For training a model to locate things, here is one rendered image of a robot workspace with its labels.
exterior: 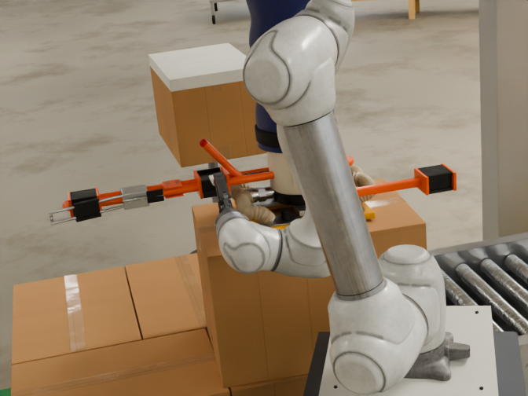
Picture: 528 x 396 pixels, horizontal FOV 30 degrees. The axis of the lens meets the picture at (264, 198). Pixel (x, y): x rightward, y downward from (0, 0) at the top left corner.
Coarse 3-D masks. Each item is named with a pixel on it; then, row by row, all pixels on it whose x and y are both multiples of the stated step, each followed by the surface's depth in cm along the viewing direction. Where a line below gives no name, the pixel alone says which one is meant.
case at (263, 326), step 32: (384, 192) 291; (384, 224) 268; (416, 224) 266; (224, 288) 262; (256, 288) 264; (288, 288) 266; (320, 288) 267; (224, 320) 265; (256, 320) 267; (288, 320) 269; (320, 320) 270; (224, 352) 269; (256, 352) 270; (288, 352) 272; (224, 384) 272
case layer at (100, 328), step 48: (48, 288) 346; (96, 288) 342; (144, 288) 339; (192, 288) 335; (48, 336) 312; (96, 336) 308; (144, 336) 306; (192, 336) 303; (48, 384) 283; (96, 384) 281; (144, 384) 278; (192, 384) 276; (288, 384) 274
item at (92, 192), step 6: (72, 192) 267; (78, 192) 266; (84, 192) 266; (90, 192) 265; (96, 192) 265; (72, 198) 262; (78, 198) 262; (84, 198) 262; (90, 198) 262; (72, 204) 262; (72, 210) 262; (72, 216) 263
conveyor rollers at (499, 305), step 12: (492, 264) 330; (516, 264) 329; (444, 276) 325; (468, 276) 324; (492, 276) 326; (504, 276) 320; (456, 288) 315; (480, 288) 315; (492, 288) 313; (504, 288) 317; (516, 288) 312; (456, 300) 311; (468, 300) 307; (492, 300) 307; (504, 300) 305; (516, 300) 310; (504, 312) 299; (516, 312) 297; (516, 324) 292
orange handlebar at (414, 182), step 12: (348, 156) 279; (264, 168) 276; (192, 180) 272; (240, 180) 271; (252, 180) 271; (408, 180) 256; (420, 180) 256; (108, 192) 268; (120, 192) 268; (168, 192) 267; (180, 192) 268; (360, 192) 253; (372, 192) 254; (108, 204) 264
